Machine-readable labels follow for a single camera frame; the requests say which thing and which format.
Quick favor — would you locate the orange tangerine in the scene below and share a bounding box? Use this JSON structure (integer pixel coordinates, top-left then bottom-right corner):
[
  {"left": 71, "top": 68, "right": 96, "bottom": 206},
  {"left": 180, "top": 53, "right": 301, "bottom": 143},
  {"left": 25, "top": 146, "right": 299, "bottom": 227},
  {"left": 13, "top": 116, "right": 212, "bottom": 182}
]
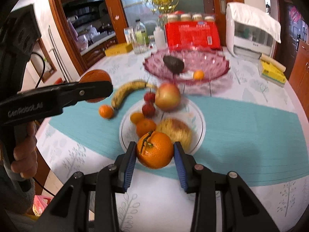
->
[{"left": 79, "top": 69, "right": 113, "bottom": 103}]

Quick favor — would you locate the spotted yellow banana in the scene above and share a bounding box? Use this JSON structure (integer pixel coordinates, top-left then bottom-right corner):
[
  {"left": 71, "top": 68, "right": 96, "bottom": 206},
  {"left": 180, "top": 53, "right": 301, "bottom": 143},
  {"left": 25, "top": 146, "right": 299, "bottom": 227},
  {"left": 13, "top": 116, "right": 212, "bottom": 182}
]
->
[{"left": 111, "top": 80, "right": 157, "bottom": 110}]

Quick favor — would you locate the small yellow-orange citrus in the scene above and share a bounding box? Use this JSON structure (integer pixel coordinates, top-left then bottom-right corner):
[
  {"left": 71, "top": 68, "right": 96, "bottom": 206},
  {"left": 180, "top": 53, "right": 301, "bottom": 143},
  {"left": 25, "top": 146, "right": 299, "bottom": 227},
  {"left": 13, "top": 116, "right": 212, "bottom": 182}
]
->
[{"left": 130, "top": 112, "right": 144, "bottom": 125}]

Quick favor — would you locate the brown wooden cabinet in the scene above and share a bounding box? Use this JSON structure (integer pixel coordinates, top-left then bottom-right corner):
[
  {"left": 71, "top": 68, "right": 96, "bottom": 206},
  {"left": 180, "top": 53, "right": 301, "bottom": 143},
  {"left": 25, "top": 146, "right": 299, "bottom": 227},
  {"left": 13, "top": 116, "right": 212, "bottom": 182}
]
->
[{"left": 289, "top": 40, "right": 309, "bottom": 118}]

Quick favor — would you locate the small tangerine in bowl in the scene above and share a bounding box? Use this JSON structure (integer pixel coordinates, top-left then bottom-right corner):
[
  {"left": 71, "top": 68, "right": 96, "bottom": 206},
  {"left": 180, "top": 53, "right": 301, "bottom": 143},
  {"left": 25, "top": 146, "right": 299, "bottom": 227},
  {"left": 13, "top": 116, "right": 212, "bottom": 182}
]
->
[{"left": 193, "top": 70, "right": 205, "bottom": 80}]

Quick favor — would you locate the clear drinking glass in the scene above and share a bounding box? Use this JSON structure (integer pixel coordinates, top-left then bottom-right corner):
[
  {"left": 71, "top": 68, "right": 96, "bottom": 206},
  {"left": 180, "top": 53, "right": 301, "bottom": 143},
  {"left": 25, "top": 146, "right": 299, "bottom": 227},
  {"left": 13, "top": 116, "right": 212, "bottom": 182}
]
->
[{"left": 132, "top": 32, "right": 148, "bottom": 55}]

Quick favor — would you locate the red strawberry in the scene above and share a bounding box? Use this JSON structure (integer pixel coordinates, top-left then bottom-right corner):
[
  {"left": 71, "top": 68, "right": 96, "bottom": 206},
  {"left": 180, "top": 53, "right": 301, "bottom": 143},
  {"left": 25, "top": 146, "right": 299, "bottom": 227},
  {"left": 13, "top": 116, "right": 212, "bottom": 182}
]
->
[
  {"left": 142, "top": 104, "right": 155, "bottom": 118},
  {"left": 143, "top": 92, "right": 155, "bottom": 103}
]

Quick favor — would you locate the black cable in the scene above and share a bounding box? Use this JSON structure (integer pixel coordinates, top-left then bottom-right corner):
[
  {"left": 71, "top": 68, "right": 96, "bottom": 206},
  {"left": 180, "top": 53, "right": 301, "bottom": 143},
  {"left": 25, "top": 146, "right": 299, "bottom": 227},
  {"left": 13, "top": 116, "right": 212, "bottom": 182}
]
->
[{"left": 30, "top": 52, "right": 56, "bottom": 197}]

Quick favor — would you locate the row of lidded jars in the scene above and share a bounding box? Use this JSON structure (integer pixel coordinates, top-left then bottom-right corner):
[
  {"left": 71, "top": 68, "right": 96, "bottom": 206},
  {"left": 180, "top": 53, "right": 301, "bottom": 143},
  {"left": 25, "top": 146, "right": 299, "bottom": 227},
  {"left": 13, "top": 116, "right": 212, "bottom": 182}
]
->
[{"left": 166, "top": 13, "right": 215, "bottom": 23}]

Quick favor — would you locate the yellow speckled pear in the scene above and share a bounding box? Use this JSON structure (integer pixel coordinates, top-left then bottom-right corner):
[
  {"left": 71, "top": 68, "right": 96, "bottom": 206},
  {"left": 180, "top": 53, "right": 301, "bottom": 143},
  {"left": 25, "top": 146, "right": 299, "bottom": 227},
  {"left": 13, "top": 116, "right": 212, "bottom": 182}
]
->
[{"left": 156, "top": 118, "right": 192, "bottom": 151}]

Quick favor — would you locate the large orange with stem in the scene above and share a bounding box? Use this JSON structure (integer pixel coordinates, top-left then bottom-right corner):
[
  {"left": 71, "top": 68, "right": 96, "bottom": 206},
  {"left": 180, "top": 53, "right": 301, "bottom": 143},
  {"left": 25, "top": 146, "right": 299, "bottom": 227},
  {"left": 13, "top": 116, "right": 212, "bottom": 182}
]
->
[{"left": 136, "top": 131, "right": 174, "bottom": 169}]

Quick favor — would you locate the pink glass fruit bowl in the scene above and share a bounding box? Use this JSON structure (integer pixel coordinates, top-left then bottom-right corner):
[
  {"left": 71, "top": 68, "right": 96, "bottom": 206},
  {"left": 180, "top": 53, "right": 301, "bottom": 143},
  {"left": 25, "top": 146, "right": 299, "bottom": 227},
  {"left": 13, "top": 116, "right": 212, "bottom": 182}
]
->
[{"left": 143, "top": 46, "right": 230, "bottom": 85}]

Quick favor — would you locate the person's left hand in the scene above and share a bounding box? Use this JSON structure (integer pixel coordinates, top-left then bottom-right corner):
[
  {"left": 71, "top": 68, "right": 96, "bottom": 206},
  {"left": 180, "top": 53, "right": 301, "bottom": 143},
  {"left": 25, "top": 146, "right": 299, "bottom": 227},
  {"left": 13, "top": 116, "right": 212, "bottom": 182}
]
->
[{"left": 11, "top": 122, "right": 38, "bottom": 179}]

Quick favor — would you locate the medium tangerine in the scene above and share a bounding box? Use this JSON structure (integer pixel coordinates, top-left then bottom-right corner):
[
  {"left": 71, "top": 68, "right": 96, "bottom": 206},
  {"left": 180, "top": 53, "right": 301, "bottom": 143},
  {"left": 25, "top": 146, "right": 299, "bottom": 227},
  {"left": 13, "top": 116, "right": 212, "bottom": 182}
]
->
[{"left": 136, "top": 118, "right": 157, "bottom": 138}]

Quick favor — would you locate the round white printed plate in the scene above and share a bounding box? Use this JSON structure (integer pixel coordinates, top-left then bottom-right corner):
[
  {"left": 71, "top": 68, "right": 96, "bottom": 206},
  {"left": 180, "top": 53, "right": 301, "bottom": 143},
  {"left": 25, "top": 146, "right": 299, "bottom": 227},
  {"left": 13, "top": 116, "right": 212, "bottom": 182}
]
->
[{"left": 119, "top": 97, "right": 206, "bottom": 155}]

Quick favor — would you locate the yellow flat box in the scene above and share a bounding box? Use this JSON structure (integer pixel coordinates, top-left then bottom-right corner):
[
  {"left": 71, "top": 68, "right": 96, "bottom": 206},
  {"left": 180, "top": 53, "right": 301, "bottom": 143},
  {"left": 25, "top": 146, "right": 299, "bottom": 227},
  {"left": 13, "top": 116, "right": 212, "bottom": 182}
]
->
[{"left": 105, "top": 43, "right": 133, "bottom": 57}]

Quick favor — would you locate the small white carton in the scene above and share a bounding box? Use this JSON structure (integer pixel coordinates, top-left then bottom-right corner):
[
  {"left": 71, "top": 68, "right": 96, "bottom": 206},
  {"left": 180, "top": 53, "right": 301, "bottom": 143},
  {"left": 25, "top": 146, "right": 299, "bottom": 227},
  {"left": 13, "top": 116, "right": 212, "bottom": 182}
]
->
[{"left": 124, "top": 27, "right": 135, "bottom": 44}]

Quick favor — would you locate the small tangerine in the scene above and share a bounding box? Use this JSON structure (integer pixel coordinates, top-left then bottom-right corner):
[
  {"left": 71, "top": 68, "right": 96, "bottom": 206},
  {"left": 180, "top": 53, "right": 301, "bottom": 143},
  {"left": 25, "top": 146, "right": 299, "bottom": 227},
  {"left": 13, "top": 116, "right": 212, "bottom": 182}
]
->
[
  {"left": 193, "top": 70, "right": 205, "bottom": 80},
  {"left": 98, "top": 105, "right": 114, "bottom": 119}
]

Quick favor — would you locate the white squeeze bottle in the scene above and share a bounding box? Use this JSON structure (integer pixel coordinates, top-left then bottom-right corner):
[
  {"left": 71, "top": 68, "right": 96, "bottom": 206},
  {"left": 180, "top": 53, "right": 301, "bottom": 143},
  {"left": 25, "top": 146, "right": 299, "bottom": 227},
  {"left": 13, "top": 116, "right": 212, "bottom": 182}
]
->
[{"left": 154, "top": 26, "right": 166, "bottom": 50}]

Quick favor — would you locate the teal striped table runner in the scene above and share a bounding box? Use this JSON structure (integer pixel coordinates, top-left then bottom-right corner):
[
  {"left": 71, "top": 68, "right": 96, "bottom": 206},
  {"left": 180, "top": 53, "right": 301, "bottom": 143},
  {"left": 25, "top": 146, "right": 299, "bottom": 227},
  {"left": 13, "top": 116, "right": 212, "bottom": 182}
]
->
[{"left": 50, "top": 91, "right": 308, "bottom": 186}]

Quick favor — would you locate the white cloth on appliance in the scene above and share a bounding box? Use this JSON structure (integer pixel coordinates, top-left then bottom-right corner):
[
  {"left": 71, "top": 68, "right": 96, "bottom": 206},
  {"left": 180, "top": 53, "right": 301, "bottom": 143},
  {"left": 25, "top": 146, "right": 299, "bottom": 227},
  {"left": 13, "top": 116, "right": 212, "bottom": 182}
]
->
[{"left": 227, "top": 2, "right": 281, "bottom": 43}]

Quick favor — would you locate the white countertop appliance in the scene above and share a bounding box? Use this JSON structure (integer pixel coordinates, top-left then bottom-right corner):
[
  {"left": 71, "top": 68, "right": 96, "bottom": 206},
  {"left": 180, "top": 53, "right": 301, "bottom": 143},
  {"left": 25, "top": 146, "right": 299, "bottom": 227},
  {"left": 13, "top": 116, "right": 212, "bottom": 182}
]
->
[{"left": 226, "top": 8, "right": 275, "bottom": 59}]

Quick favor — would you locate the red yellow apple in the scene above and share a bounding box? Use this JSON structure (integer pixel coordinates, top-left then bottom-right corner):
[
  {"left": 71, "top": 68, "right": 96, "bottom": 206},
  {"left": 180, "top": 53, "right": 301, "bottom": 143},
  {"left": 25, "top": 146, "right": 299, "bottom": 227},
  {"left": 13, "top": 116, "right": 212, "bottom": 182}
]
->
[{"left": 155, "top": 83, "right": 181, "bottom": 112}]

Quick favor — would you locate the white tree-print tablecloth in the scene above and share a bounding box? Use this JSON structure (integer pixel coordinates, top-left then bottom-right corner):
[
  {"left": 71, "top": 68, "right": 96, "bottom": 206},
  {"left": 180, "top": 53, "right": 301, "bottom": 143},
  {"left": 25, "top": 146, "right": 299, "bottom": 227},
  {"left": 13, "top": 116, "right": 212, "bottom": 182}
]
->
[{"left": 37, "top": 51, "right": 308, "bottom": 231}]

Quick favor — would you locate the dark avocado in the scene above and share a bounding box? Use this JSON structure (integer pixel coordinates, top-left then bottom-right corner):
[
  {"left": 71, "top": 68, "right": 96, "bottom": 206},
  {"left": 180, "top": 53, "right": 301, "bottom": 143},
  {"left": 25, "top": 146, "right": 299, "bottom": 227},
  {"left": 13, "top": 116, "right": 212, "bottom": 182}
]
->
[{"left": 163, "top": 55, "right": 184, "bottom": 74}]

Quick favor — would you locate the red plastic package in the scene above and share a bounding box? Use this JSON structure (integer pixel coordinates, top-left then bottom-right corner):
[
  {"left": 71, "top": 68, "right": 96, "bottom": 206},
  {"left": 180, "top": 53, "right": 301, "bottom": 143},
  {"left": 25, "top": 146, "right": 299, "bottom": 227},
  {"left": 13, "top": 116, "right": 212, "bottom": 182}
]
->
[{"left": 165, "top": 21, "right": 221, "bottom": 49}]

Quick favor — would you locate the clear bottle green label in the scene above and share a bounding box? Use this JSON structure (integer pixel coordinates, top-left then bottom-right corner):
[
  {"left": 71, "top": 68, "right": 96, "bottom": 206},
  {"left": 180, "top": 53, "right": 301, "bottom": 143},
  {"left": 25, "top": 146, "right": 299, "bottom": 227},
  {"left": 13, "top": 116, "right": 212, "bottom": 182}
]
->
[{"left": 135, "top": 18, "right": 149, "bottom": 46}]

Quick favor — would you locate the yellow sponge pack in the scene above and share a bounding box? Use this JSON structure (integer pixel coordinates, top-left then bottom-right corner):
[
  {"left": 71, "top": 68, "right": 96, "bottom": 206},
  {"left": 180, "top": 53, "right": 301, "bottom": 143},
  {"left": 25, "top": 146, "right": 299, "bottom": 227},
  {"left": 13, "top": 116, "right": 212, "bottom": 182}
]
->
[{"left": 258, "top": 53, "right": 287, "bottom": 87}]

